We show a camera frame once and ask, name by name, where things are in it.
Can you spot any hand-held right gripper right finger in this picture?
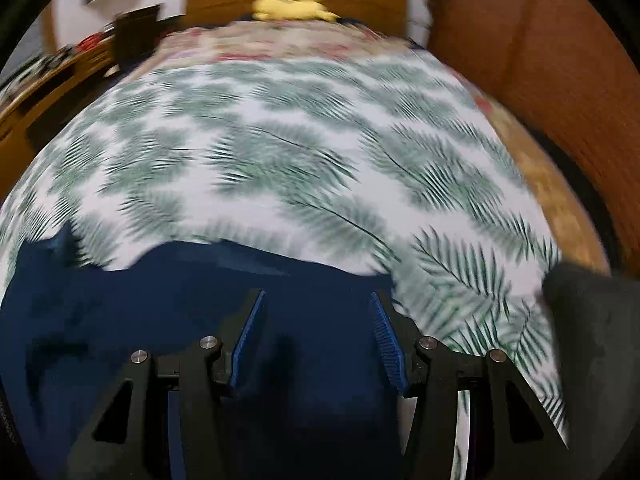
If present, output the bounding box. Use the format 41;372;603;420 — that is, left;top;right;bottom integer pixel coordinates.
369;290;576;480

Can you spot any dark grey cloth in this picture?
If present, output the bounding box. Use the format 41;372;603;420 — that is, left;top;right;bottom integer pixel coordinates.
542;260;626;461

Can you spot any yellow plush toy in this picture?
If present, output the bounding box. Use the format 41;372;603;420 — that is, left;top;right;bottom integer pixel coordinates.
251;0;338;23

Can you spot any leaf print bedsheet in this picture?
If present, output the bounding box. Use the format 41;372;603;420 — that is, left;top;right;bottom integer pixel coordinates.
0;47;571;480

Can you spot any floral blanket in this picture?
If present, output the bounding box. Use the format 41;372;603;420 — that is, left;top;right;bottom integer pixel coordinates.
150;17;426;68

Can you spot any dark brown chair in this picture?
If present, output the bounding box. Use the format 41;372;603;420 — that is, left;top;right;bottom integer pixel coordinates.
115;4;162;73

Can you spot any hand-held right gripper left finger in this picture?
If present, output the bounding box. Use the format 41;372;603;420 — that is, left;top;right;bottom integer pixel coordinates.
59;287;267;480

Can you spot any tan bed mat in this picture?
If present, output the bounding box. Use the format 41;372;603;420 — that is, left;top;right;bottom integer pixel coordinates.
475;92;613;278

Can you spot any wooden wardrobe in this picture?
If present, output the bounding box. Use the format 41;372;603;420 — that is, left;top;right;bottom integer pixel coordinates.
430;0;640;281

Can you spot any navy blue suit jacket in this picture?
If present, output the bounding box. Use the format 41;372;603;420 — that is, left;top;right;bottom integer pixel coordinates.
0;222;481;480

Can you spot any wooden desk with cabinets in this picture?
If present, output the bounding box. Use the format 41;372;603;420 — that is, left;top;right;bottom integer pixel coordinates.
0;35;121;201

